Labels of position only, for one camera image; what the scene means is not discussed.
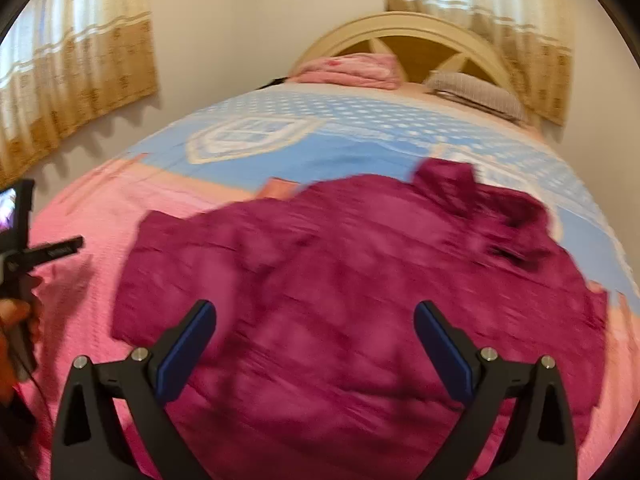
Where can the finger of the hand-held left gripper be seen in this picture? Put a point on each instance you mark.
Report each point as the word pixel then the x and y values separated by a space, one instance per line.
pixel 57 250

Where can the person's left hand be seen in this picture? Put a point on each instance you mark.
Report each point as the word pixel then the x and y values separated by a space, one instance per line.
pixel 14 320

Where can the beige patterned curtain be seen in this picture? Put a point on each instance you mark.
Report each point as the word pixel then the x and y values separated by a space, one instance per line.
pixel 75 65
pixel 505 25

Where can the pink folded quilt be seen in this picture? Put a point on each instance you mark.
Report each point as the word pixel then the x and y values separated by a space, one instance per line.
pixel 350 70

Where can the maroon puffer jacket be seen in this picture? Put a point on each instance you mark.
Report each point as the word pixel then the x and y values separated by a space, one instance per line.
pixel 345 300

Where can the striped pillow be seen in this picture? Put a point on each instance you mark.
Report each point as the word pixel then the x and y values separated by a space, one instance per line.
pixel 475 91

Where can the pink and blue printed blanket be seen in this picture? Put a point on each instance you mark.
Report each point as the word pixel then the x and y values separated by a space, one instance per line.
pixel 280 135

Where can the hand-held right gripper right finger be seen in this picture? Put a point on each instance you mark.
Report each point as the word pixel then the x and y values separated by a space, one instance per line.
pixel 442 347

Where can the cream wooden headboard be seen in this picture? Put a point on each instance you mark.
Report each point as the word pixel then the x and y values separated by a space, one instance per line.
pixel 425 40

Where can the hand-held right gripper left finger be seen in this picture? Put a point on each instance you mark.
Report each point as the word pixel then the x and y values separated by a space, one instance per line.
pixel 186 345

